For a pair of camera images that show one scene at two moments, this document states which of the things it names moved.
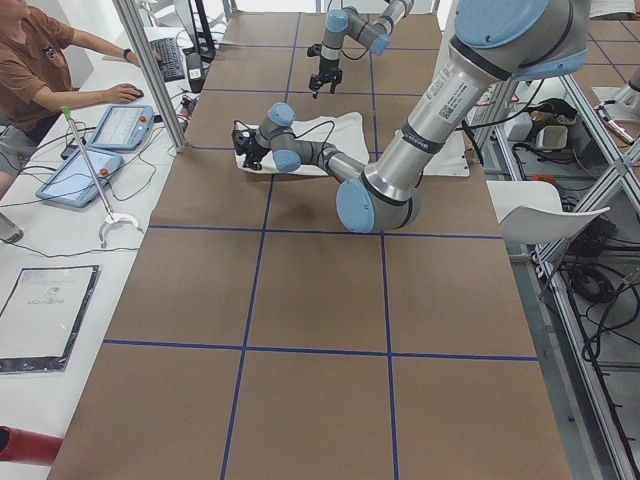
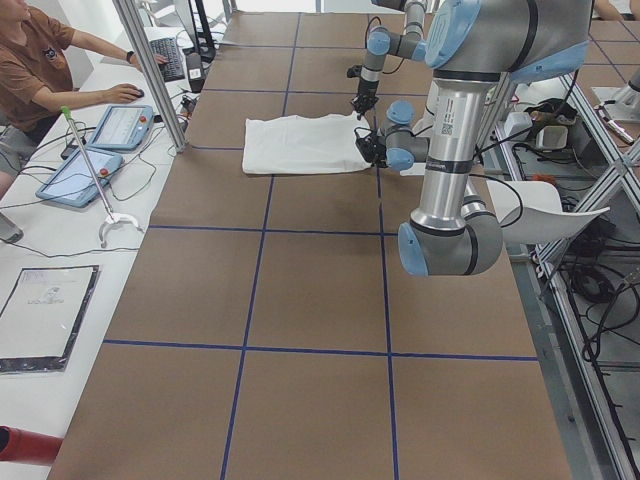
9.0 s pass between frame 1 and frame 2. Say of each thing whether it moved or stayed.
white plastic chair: stayed
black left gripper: moved
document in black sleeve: stayed
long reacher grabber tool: stayed
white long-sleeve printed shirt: stayed
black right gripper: moved
